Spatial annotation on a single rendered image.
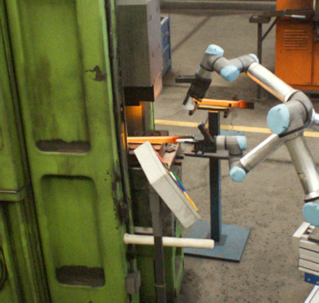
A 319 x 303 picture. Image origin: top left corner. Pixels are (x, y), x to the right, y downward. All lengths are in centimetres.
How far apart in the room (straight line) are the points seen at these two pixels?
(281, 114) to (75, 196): 112
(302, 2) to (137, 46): 367
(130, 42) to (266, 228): 195
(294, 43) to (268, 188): 209
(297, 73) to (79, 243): 391
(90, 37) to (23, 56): 33
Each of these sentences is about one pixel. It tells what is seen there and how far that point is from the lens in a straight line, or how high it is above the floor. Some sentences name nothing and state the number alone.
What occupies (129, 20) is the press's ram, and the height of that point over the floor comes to 169.
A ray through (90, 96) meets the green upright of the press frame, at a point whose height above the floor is 141.
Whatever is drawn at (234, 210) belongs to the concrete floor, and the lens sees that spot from 454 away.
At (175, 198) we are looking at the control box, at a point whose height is 107.
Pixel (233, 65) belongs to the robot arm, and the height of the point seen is 149.
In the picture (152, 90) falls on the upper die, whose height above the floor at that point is 133.
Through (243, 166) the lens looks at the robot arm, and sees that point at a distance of 307.
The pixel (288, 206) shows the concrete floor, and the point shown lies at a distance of 461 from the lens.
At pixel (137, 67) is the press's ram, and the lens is 293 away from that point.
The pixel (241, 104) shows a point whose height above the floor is 101.
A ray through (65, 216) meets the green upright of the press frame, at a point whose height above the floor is 74.
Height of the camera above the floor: 234
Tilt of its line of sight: 24 degrees down
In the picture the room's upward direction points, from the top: 3 degrees counter-clockwise
